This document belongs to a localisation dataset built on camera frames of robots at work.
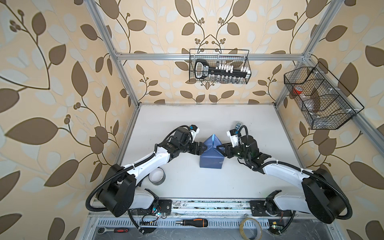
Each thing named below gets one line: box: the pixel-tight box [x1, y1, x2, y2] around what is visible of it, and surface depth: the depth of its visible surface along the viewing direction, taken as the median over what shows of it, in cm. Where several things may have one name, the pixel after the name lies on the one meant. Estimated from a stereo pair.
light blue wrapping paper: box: [199, 133, 225, 169], surface depth 82 cm
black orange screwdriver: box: [175, 218, 209, 228], surface depth 70 cm
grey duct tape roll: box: [148, 167, 166, 186], surface depth 85 cm
